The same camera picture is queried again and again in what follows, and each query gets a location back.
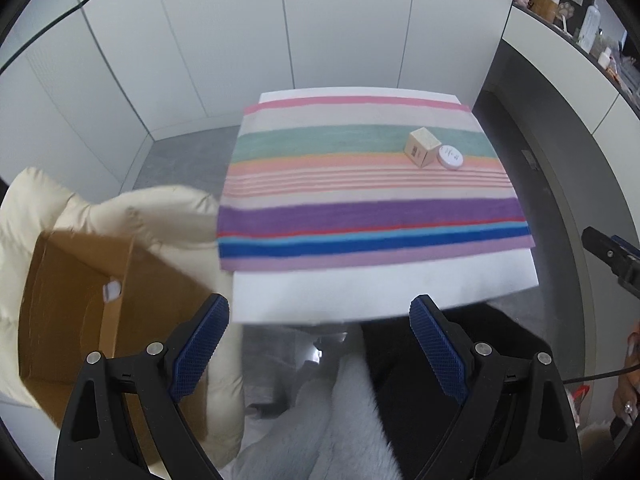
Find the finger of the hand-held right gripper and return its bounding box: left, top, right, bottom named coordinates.
left=612, top=234, right=640, bottom=261
left=581, top=226, right=640, bottom=303

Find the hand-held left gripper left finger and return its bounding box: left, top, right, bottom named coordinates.
left=54, top=293, right=231, bottom=480

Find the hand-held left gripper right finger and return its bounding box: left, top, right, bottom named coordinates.
left=409, top=294, right=583, bottom=480

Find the brown cardboard box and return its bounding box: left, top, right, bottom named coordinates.
left=17, top=230, right=211, bottom=441

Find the person's right hand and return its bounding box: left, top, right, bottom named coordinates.
left=611, top=320, right=640, bottom=428

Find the white square table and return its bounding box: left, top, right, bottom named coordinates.
left=231, top=89, right=540, bottom=325

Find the light blue fluffy robe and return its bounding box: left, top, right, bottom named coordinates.
left=232, top=327, right=406, bottom=480

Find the cream padded chair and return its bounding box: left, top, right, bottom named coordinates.
left=0, top=166, right=246, bottom=466

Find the striped colourful towel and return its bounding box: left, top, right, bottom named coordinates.
left=216, top=96, right=535, bottom=272

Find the white round jar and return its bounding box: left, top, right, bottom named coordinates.
left=436, top=144, right=464, bottom=170

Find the small beige box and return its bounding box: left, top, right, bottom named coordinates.
left=404, top=127, right=443, bottom=168

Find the white side cabinet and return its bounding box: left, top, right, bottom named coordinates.
left=472, top=2, right=640, bottom=281

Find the tall white bottle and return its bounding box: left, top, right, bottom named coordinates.
left=580, top=4, right=602, bottom=43

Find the black cable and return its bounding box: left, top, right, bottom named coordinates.
left=564, top=357, right=640, bottom=386

